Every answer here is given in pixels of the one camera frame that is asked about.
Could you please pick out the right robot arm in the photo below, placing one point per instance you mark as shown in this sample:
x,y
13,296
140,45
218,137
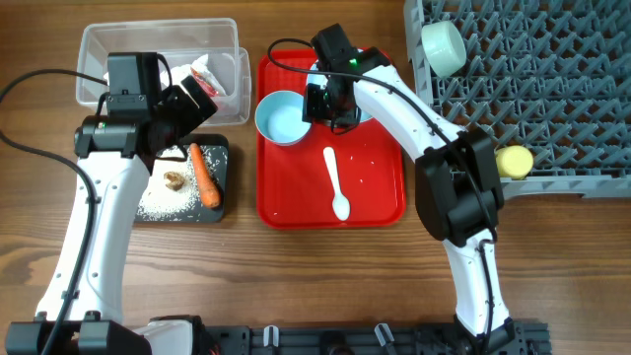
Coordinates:
x,y
456,178

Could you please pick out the clear plastic bin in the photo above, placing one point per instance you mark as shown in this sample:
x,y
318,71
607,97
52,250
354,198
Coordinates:
x,y
213,42

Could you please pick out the white napkin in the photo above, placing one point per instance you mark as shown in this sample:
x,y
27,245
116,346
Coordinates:
x,y
172,74

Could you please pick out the light blue bowl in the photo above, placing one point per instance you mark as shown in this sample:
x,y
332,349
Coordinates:
x,y
279,118

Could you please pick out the brown food scrap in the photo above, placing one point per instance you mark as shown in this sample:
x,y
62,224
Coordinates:
x,y
174,181

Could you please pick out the black plastic tray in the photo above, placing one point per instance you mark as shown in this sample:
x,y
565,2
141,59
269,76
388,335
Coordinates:
x,y
219,148

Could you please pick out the green bowl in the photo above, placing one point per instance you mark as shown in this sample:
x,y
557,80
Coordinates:
x,y
444,48

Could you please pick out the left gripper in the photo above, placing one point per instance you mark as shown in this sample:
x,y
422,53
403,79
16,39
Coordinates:
x,y
192,116

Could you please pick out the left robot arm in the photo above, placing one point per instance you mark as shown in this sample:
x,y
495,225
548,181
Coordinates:
x,y
136,119

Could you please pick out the red serving tray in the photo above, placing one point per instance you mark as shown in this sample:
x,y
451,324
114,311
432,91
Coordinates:
x,y
294,190

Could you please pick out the light blue plate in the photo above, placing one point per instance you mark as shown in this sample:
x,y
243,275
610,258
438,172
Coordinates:
x,y
315,79

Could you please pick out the white rice pile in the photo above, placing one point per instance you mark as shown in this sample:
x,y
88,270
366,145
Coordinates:
x,y
167,202

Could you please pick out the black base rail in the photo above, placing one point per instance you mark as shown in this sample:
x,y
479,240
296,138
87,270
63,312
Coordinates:
x,y
433,338

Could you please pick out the yellow cup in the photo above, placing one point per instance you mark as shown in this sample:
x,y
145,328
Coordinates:
x,y
514,162

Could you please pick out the orange carrot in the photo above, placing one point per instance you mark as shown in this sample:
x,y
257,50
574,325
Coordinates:
x,y
209,194

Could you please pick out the red foil wrapper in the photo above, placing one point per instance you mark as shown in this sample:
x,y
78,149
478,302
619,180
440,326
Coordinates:
x,y
204,83

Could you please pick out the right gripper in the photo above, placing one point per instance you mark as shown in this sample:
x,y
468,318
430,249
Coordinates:
x,y
312,112

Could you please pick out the white plastic spoon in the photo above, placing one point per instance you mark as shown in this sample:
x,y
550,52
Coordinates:
x,y
340,204

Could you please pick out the grey dishwasher rack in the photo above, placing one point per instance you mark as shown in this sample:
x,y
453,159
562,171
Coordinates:
x,y
551,76

